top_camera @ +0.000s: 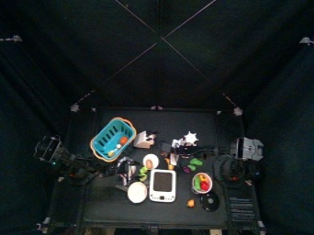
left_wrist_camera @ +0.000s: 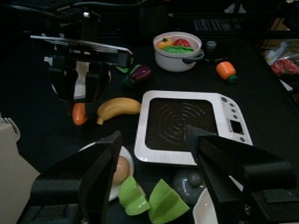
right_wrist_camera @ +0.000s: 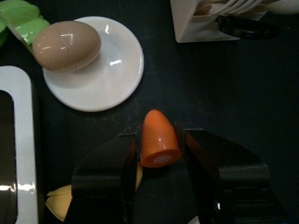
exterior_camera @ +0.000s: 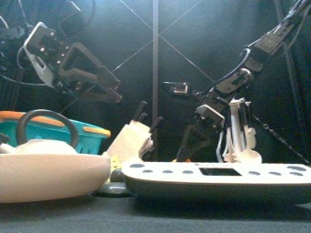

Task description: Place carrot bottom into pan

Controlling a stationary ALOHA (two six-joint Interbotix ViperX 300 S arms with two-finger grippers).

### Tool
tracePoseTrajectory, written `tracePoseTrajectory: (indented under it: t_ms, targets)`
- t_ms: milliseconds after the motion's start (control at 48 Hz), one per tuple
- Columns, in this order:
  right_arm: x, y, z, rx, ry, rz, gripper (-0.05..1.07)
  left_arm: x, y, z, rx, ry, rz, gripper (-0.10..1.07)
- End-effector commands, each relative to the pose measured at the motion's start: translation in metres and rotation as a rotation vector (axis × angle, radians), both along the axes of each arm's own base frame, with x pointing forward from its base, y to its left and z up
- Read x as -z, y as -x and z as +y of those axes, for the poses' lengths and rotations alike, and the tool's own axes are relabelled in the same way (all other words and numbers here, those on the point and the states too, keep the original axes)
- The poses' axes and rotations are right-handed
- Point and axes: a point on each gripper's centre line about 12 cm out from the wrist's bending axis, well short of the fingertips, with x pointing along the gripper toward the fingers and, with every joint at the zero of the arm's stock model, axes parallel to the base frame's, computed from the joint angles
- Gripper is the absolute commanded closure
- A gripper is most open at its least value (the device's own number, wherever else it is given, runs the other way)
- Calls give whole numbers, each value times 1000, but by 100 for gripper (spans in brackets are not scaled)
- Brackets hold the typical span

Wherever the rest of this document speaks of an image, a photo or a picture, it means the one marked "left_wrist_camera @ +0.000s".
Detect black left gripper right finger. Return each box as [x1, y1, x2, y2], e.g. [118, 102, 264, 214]
[183, 125, 299, 224]

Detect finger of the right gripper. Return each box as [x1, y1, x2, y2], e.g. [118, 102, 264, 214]
[48, 66, 80, 102]
[83, 62, 112, 105]

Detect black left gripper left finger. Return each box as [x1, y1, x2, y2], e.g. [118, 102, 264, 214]
[16, 130, 124, 224]

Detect orange carrot piece green end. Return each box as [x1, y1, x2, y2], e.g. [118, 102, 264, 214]
[215, 60, 239, 85]

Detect beige toy egg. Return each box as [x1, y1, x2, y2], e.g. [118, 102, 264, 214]
[111, 155, 132, 187]

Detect white round plate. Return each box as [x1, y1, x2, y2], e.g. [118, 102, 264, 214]
[79, 141, 136, 203]

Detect yellow toy banana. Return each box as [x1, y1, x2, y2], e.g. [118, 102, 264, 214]
[96, 97, 143, 126]

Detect purple toy eggplant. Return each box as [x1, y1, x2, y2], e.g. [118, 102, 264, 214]
[122, 64, 155, 88]

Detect grey pot lid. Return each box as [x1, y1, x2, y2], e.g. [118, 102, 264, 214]
[172, 168, 208, 206]

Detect light green toy vegetable piece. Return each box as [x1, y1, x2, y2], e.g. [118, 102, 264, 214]
[116, 175, 152, 217]
[147, 178, 192, 224]

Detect white bowl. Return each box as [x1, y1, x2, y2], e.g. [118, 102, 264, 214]
[191, 175, 246, 224]

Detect yellow toy bell pepper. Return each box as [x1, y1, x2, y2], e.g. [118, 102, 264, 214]
[155, 37, 174, 51]

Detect white toy pot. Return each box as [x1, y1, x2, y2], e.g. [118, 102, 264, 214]
[152, 31, 206, 74]

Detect white toy induction stove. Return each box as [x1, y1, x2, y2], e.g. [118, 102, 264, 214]
[134, 89, 254, 166]

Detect green toy lettuce leaf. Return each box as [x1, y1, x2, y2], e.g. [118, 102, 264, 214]
[163, 45, 195, 54]

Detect red toy tomato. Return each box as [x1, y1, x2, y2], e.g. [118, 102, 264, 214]
[172, 38, 192, 48]

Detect grey toy shaker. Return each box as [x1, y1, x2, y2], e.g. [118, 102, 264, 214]
[204, 40, 219, 60]

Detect plastic bag with red items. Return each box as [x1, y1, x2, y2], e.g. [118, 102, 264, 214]
[264, 40, 299, 77]

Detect black cable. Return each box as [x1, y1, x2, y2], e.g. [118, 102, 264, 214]
[71, 0, 151, 9]

